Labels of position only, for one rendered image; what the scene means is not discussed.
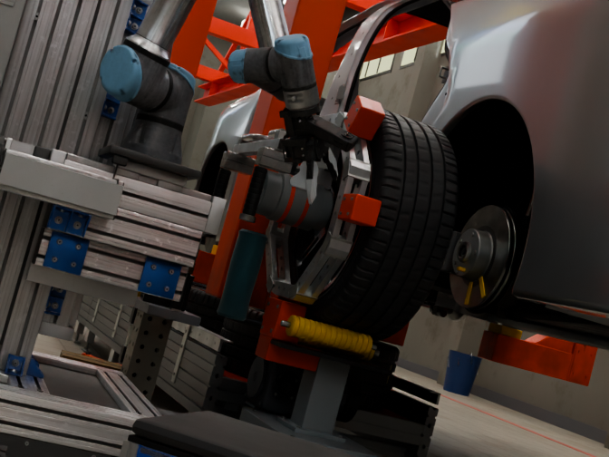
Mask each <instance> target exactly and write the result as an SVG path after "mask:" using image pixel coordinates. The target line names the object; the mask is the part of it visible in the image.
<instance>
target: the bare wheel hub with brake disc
mask: <svg viewBox="0 0 609 457"><path fill-rule="evenodd" d="M460 233H461V234H462V235H461V237H460V238H459V240H458V242H457V244H456V247H455V249H454V253H453V259H452V265H453V269H454V270H452V272H451V273H449V281H450V288H451V292H452V295H453V296H454V298H455V300H456V302H457V303H458V304H459V305H460V306H462V307H465V308H468V309H472V310H480V309H482V308H484V307H486V306H488V305H489V304H491V303H492V302H493V301H494V300H495V299H496V298H497V297H498V295H499V294H500V292H501V291H502V289H503V288H504V286H505V284H506V283H507V281H508V278H509V276H510V273H511V271H512V268H513V266H514V262H515V258H516V254H517V227H516V223H515V221H514V219H513V217H512V215H511V214H510V213H509V211H507V210H506V209H503V208H501V207H498V206H495V205H488V206H486V207H483V208H482V209H479V210H478V211H477V212H476V213H475V214H474V215H473V216H472V217H471V218H470V219H469V221H468V222H467V223H466V225H465V226H464V228H463V230H462V231H461V232H460ZM465 241H468V242H469V243H470V244H471V254H470V256H469V259H468V260H467V261H466V262H464V263H462V262H459V260H458V258H457V252H458V248H459V245H460V244H461V243H462V242H465ZM457 267H464V268H465V269H466V270H465V272H462V271H459V270H457ZM480 277H483V282H484V288H485V296H484V297H483V298H481V293H480V286H479V278H480ZM469 282H473V285H472V289H471V293H470V297H469V303H468V304H467V305H465V304H464V303H465V299H466V295H467V292H468V288H469Z"/></svg>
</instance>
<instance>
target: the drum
mask: <svg viewBox="0 0 609 457"><path fill-rule="evenodd" d="M293 176H294V175H291V174H287V173H285V174H284V173H281V172H278V173H277V172H274V171H271V170H267V174H266V179H265V183H264V185H263V186H264V187H263V189H262V193H261V195H260V200H259V203H258V206H257V210H256V214H259V215H262V216H265V217H266V219H270V220H273V221H275V222H279V223H283V224H286V225H288V226H291V227H295V228H299V229H303V230H307V231H309V230H311V229H316V230H321V229H323V228H324V227H325V226H326V224H327V222H328V220H329V218H330V217H331V214H332V211H333V206H334V195H333V193H332V192H331V191H330V190H326V189H325V188H324V186H323V185H320V184H317V187H316V198H315V199H314V202H313V204H309V203H308V198H307V191H306V190H302V189H299V188H296V187H293V186H292V185H291V184H290V179H291V178H292V177H293Z"/></svg>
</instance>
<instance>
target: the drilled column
mask: <svg viewBox="0 0 609 457"><path fill-rule="evenodd" d="M172 322H173V320H169V319H166V318H162V317H158V316H152V315H148V314H146V313H144V312H142V311H140V310H139V309H138V311H137V314H136V317H135V320H134V324H133V327H132V330H131V334H130V340H129V343H128V346H127V349H126V353H125V356H124V359H123V363H122V366H121V372H123V373H124V374H125V375H126V376H127V377H128V379H129V380H130V381H131V382H132V383H133V384H134V385H135V386H136V387H137V388H138V389H139V390H140V392H141V393H142V394H143V395H144V396H145V397H146V398H147V399H148V400H149V401H150V400H151V397H152V394H153V390H154V387H155V383H156V381H157V377H158V374H159V370H160V365H161V361H162V358H163V355H164V351H165V348H166V344H167V342H168V338H169V332H170V329H171V326H172Z"/></svg>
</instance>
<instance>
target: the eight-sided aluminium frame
mask: <svg viewBox="0 0 609 457"><path fill-rule="evenodd" d="M346 115H347V112H338V113H334V114H328V115H324V116H320V117H322V118H323V119H325V120H327V121H329V122H331V123H333V124H335V125H337V126H338V127H340V128H342V129H344V130H346V127H345V124H344V119H345V117H346ZM346 131H347V130H346ZM341 151H342V150H341ZM342 157H343V177H342V181H341V185H340V188H339V191H338V195H337V199H336V202H335V205H334V209H333V215H332V218H331V221H330V225H329V229H328V231H327V235H326V237H325V240H324V243H323V245H322V246H321V247H320V248H319V250H318V251H317V253H316V254H315V256H314V258H313V259H312V261H311V262H310V264H309V265H308V267H307V268H306V269H305V271H304V273H303V274H302V276H300V278H299V279H298V281H297V282H296V284H295V285H292V284H291V279H290V266H289V253H288V237H289V232H290V228H291V226H288V225H286V224H283V223H282V226H281V228H278V223H279V222H275V221H273V220H269V224H268V227H267V229H266V236H267V237H268V240H267V242H266V282H267V283H266V287H267V292H268V293H269V294H271V291H272V292H273V293H274V294H276V295H278V296H281V297H286V298H288V299H291V300H294V301H297V302H301V303H305V304H307V305H312V304H313V303H314V301H315V300H317V299H318V296H319V295H320V293H321V292H322V291H323V289H324V287H325V286H326V285H327V283H328V282H329V280H330V279H331V278H332V276H333V275H334V273H335V272H336V270H337V269H338V267H339V266H341V264H342V263H343V261H344V260H346V258H347V256H348V254H349V252H350V249H351V247H352V245H353V235H354V232H355V229H356V224H353V223H350V222H347V221H345V223H344V227H343V233H342V235H340V234H339V233H340V229H341V226H342V223H343V221H342V220H340V219H338V218H337V217H338V214H339V210H340V207H341V203H342V200H343V194H345V193H351V189H352V185H353V184H355V186H354V190H353V194H361V195H363V196H364V195H365V191H366V188H367V185H368V183H369V182H370V175H371V164H370V161H369V155H368V150H367V143H366V140H365V139H362V138H359V137H358V140H357V142H356V144H355V146H354V147H353V148H352V149H351V150H350V151H348V152H345V151H342ZM293 164H294V165H293V166H292V169H291V172H290V173H287V174H291V175H296V174H298V173H299V171H300V166H301V165H300V166H299V165H298V164H299V163H293ZM276 249H277V255H278V271H279V277H278V275H277V259H276ZM329 257H330V258H329ZM328 258H329V259H328ZM327 259H328V261H327ZM326 261H327V262H326ZM325 262H326V264H325ZM324 264H325V265H324ZM322 267H323V268H322ZM321 268H322V270H321ZM320 270H321V271H320ZM319 271H320V273H319ZM318 273H319V274H318ZM317 274H318V276H317ZM316 276H317V277H316ZM314 278H315V279H314ZM313 280H314V282H313ZM312 282H313V283H312ZM311 283H312V285H311ZM310 285H311V286H310Z"/></svg>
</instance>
